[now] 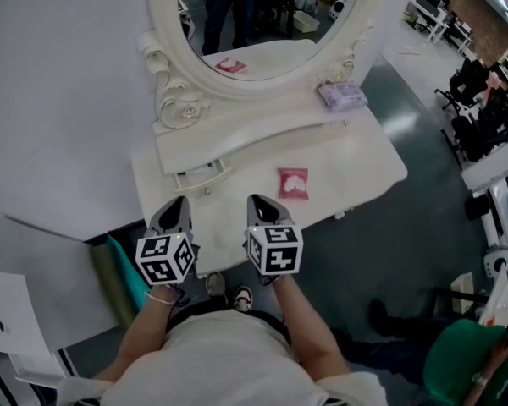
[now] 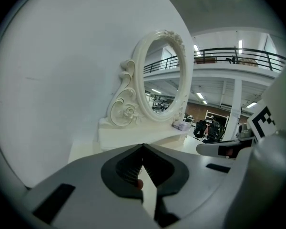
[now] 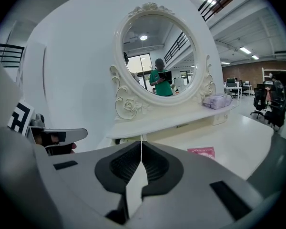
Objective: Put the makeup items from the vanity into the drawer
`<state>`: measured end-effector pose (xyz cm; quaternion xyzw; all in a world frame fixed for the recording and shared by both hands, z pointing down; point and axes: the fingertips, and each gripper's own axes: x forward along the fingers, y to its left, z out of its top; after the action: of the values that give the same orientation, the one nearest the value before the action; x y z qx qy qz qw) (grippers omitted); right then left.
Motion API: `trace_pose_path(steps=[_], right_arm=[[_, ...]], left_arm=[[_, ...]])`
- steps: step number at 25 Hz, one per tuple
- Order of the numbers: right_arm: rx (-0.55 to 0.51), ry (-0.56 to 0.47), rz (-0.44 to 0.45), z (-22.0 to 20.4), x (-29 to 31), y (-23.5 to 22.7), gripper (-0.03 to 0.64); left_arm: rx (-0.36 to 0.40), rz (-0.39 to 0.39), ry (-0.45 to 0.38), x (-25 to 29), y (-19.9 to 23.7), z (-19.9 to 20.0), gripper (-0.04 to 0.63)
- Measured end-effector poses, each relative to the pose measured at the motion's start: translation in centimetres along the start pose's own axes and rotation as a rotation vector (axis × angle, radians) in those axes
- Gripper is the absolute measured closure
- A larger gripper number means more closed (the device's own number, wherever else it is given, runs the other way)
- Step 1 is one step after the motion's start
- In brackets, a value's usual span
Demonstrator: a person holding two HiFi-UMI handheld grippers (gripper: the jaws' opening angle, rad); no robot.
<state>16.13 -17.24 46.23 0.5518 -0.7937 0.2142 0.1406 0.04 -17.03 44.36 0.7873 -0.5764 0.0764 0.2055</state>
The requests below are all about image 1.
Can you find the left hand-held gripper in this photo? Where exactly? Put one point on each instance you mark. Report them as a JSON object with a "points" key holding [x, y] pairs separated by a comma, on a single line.
{"points": [[165, 258]]}

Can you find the person's white shirt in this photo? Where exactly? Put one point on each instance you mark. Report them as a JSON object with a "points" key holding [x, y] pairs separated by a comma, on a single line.
{"points": [[228, 362]]}

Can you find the purple wrapped packet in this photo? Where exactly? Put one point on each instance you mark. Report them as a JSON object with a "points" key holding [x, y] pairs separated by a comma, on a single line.
{"points": [[342, 95]]}

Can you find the teal rolled mat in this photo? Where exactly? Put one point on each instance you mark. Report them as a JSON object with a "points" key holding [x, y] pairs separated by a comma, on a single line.
{"points": [[129, 277]]}

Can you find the person's left shoe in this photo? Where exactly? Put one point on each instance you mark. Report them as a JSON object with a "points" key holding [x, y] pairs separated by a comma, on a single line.
{"points": [[216, 288]]}

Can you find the black office chair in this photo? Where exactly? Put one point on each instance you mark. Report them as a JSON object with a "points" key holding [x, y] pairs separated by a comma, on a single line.
{"points": [[470, 83], [482, 140]]}

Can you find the person's right forearm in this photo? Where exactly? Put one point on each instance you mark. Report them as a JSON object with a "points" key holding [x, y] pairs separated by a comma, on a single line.
{"points": [[309, 332]]}

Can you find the oval white-framed mirror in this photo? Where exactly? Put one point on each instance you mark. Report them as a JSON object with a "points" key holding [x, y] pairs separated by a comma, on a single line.
{"points": [[165, 36]]}

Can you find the black metal stool frame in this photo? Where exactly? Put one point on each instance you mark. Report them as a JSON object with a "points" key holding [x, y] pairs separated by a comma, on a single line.
{"points": [[457, 298]]}

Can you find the white shelf unit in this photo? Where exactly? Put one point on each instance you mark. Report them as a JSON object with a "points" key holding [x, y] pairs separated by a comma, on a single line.
{"points": [[46, 277]]}

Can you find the person's shoe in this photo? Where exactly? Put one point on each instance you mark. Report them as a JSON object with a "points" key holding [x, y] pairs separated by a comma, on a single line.
{"points": [[243, 298], [216, 288]]}

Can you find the olive rolled mat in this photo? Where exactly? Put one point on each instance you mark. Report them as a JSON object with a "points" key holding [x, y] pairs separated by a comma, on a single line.
{"points": [[110, 281]]}

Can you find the person's right shoe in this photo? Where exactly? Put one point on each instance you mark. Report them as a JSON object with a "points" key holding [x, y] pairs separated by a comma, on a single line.
{"points": [[243, 298]]}

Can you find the person's left forearm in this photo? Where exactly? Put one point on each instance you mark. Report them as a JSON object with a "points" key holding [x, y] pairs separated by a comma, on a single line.
{"points": [[135, 336]]}

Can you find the black bin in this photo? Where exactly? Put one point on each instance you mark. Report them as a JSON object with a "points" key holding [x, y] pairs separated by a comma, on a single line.
{"points": [[477, 206]]}

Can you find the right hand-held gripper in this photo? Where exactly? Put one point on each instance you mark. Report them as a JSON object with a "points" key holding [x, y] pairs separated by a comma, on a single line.
{"points": [[279, 252]]}

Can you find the red pink packet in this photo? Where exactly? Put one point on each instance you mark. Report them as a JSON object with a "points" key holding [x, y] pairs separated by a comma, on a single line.
{"points": [[293, 183]]}

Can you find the white dressing table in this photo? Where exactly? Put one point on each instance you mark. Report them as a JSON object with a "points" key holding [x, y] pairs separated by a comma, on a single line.
{"points": [[347, 163]]}

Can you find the small white drawer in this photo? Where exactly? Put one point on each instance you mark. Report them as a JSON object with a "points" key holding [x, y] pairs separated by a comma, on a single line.
{"points": [[203, 180]]}

